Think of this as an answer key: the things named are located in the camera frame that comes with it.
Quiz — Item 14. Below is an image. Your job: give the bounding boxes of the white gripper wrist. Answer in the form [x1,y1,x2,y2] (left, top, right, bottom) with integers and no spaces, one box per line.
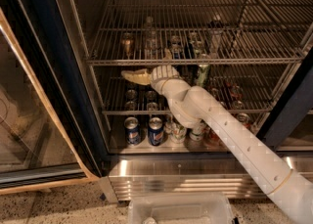
[121,48,179,93]

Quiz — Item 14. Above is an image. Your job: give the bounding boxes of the clear water bottle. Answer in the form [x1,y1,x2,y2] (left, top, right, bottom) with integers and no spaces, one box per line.
[144,17,160,60]

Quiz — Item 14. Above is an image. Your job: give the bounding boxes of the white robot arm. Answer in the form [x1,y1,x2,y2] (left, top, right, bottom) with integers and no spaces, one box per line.
[121,65,313,224]

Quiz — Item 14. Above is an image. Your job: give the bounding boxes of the blue can middle shelf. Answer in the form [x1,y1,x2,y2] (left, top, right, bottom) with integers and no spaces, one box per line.
[167,35,183,60]

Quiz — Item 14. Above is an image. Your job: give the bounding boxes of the brown bottle middle shelf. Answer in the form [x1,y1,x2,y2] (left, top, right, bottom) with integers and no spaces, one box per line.
[121,32,135,58]

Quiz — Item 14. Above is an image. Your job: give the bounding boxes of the green can middle shelf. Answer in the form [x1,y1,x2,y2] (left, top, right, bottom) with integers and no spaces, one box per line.
[188,31,211,89]

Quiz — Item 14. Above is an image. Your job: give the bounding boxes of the dark cola bottle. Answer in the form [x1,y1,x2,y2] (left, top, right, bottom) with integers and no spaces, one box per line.
[208,14,224,58]

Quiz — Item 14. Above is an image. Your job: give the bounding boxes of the stainless fridge base panel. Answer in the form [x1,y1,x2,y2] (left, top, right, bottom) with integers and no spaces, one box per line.
[97,156,313,204]

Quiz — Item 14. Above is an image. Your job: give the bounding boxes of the open glass fridge door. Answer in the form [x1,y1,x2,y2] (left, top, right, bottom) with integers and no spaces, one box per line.
[0,0,107,195]

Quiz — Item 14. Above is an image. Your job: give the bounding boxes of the dark fridge centre mullion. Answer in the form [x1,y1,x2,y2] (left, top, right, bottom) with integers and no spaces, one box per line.
[256,47,313,150]

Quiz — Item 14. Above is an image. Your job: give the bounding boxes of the right blue Pepsi can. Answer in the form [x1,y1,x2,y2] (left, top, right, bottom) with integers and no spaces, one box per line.
[148,116,163,146]

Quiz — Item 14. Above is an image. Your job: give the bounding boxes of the blue pepsi can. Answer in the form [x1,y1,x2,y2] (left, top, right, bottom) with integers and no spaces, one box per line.
[124,116,141,146]
[148,116,163,146]

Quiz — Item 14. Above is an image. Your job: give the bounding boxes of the left blue Pepsi can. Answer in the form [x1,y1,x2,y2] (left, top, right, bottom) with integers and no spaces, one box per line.
[124,116,141,146]

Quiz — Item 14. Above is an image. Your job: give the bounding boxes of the left green white can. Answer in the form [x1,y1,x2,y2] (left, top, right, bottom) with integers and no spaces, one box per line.
[170,118,187,144]

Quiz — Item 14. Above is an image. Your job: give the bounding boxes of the left orange soda can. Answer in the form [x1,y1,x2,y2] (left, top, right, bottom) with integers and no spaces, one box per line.
[204,127,220,146]

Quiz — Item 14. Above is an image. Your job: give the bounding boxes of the orange soda can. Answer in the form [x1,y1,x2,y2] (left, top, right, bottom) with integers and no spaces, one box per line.
[236,113,251,129]
[204,127,220,146]

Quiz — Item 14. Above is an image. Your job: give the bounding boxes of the right orange soda can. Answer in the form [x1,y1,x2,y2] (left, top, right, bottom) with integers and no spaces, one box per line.
[236,113,251,129]

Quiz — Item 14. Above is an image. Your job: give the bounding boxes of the clear plastic bin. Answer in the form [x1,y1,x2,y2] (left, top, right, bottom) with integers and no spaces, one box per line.
[128,193,238,224]

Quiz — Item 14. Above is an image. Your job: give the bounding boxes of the top wire shelf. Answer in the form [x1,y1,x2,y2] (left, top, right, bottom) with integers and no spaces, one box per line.
[87,0,313,67]

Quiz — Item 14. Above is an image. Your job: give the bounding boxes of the wire shelf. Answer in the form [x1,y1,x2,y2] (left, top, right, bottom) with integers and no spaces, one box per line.
[87,0,313,67]
[100,66,278,115]

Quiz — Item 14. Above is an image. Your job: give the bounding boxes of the middle wire shelf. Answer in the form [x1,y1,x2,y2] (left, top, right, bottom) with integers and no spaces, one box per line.
[100,66,278,115]

